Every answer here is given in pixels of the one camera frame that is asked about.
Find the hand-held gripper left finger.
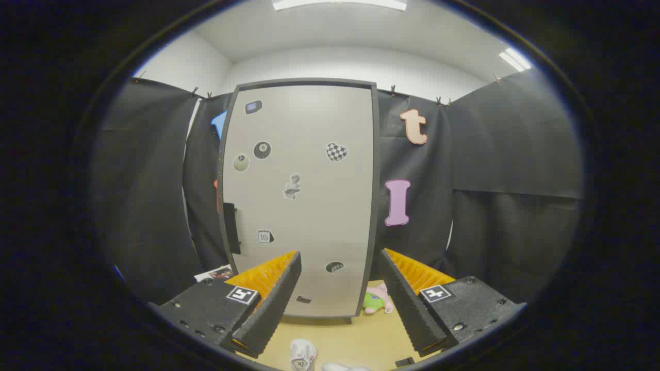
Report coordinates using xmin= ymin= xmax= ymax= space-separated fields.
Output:
xmin=150 ymin=251 xmax=302 ymax=360

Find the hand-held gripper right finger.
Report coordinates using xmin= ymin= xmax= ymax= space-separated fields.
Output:
xmin=379 ymin=248 xmax=527 ymax=358

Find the white canvas shoe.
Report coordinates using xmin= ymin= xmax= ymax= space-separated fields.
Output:
xmin=290 ymin=339 xmax=318 ymax=371

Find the dark grey shoe cabinet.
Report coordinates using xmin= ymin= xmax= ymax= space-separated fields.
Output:
xmin=217 ymin=78 xmax=381 ymax=325

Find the pink and green plush toy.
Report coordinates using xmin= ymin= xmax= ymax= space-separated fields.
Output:
xmin=362 ymin=282 xmax=393 ymax=315

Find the white booklet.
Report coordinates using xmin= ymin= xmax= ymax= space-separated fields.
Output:
xmin=194 ymin=265 xmax=234 ymax=282

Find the black backdrop cloth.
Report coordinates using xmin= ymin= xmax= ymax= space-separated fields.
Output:
xmin=93 ymin=70 xmax=583 ymax=305

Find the small ceiling light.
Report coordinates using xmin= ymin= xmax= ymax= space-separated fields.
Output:
xmin=499 ymin=48 xmax=532 ymax=72

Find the long ceiling light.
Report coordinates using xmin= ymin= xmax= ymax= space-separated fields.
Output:
xmin=272 ymin=0 xmax=408 ymax=12

